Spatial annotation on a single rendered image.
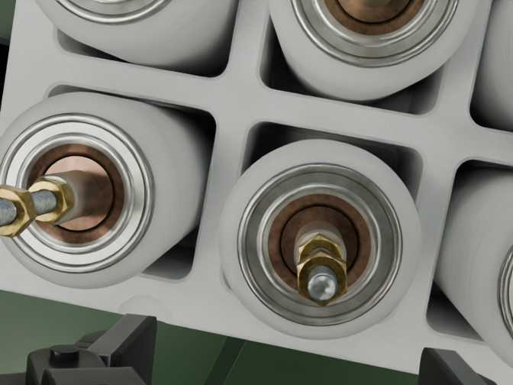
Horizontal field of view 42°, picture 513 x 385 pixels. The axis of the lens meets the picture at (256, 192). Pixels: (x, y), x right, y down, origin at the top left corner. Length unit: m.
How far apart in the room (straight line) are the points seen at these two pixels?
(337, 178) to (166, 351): 0.33
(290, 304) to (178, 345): 0.29
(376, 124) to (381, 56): 0.08
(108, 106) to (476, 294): 0.19
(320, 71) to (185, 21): 0.07
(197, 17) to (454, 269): 0.18
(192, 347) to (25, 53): 0.30
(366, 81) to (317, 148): 0.04
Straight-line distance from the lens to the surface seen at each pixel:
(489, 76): 0.40
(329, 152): 0.31
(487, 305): 0.33
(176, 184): 0.32
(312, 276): 0.22
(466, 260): 0.34
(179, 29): 0.33
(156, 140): 0.32
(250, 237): 0.31
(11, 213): 0.25
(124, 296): 0.40
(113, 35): 0.32
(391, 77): 0.31
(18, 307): 0.63
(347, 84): 0.31
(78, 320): 0.61
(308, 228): 0.29
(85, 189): 0.31
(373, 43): 0.31
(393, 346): 0.40
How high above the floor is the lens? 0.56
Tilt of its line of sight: 83 degrees down
